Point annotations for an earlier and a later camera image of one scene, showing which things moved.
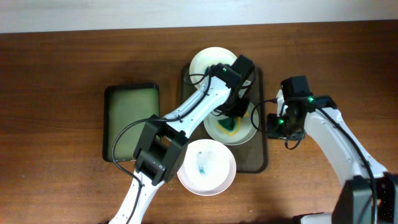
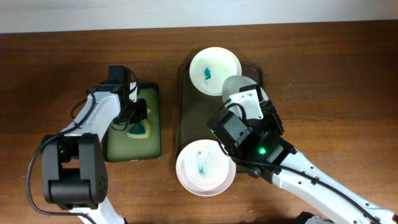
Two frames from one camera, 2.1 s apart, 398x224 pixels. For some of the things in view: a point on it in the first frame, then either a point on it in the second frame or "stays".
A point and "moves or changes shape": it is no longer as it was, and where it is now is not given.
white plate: (206, 58) stays
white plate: (209, 167) stays
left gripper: (238, 113) -> (142, 114)
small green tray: (123, 104) stays
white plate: (232, 130) moves or changes shape
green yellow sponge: (231, 126) moves or changes shape
